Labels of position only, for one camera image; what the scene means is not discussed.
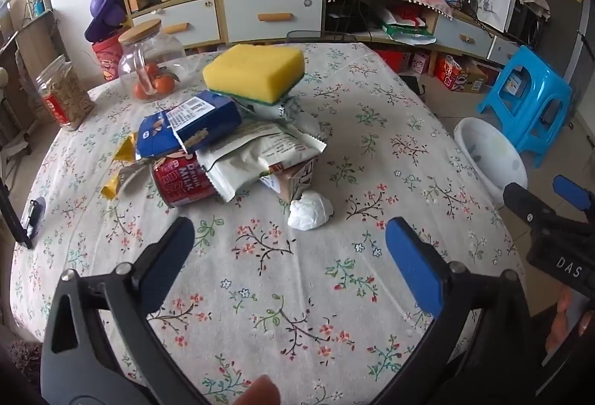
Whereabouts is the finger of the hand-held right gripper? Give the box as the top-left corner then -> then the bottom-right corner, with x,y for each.
553,175 -> 595,224
503,183 -> 559,235

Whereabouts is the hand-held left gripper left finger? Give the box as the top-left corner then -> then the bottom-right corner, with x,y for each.
41,216 -> 210,405

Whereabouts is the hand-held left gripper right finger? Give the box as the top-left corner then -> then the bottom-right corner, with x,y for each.
372,216 -> 544,405

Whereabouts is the white plastic bin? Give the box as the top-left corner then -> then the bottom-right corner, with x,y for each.
453,117 -> 528,208

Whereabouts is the white snack bag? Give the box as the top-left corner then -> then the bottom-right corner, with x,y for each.
195,120 -> 327,203

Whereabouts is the person's right hand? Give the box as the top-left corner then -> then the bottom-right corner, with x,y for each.
545,285 -> 595,354

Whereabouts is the person's left hand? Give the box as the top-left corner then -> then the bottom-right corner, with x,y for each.
232,375 -> 282,405

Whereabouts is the red milk can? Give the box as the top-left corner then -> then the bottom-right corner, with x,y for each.
152,154 -> 219,208

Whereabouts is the yellow wrapper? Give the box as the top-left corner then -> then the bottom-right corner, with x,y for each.
101,132 -> 156,200

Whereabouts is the crumpled white tissue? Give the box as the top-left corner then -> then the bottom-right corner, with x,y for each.
287,192 -> 334,231

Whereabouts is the small box with blue print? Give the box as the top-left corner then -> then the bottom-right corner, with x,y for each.
504,70 -> 529,97

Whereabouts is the blue plastic stool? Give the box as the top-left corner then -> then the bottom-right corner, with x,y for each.
476,45 -> 573,168

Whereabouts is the milk carton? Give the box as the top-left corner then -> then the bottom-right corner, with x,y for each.
258,156 -> 319,203

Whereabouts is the blue snack packet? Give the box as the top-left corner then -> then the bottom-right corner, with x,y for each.
136,90 -> 243,160

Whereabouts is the colourful cardboard carton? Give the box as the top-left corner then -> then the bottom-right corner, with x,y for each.
437,54 -> 489,94

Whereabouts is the grey refrigerator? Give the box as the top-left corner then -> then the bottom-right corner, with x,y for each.
530,0 -> 595,118

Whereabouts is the small grey stand drawer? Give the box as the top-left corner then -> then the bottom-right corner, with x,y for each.
488,38 -> 520,64

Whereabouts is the black flat device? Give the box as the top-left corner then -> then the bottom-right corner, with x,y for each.
0,179 -> 47,251

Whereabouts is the wide grey stand drawer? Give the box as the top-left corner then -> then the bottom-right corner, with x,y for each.
434,17 -> 494,57

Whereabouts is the silver foil wrapper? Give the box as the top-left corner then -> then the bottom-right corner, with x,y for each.
237,93 -> 326,145

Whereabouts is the low wooden stand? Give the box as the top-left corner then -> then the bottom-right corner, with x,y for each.
323,0 -> 526,67

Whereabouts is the red flat box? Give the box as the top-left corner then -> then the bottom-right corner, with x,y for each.
376,49 -> 414,73

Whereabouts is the plastic jar with red label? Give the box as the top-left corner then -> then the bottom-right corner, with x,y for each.
35,54 -> 96,131

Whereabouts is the green and white bag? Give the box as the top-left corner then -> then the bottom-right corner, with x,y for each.
381,21 -> 438,45

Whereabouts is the glass jar with wooden lid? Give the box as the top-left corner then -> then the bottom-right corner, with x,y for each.
118,19 -> 187,103

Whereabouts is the yellow sponge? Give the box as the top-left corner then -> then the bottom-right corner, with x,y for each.
203,44 -> 306,101

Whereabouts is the red bucket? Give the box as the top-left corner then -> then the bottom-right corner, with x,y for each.
91,35 -> 125,83

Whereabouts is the narrow white cabinet drawer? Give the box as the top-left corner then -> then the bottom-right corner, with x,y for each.
132,0 -> 221,48

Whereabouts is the black crate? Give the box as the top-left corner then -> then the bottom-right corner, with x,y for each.
324,0 -> 370,34

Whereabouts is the purple hat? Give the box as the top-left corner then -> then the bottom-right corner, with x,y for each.
84,0 -> 128,42

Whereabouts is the wide white cabinet drawer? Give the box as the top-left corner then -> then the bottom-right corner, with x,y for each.
222,0 -> 324,44

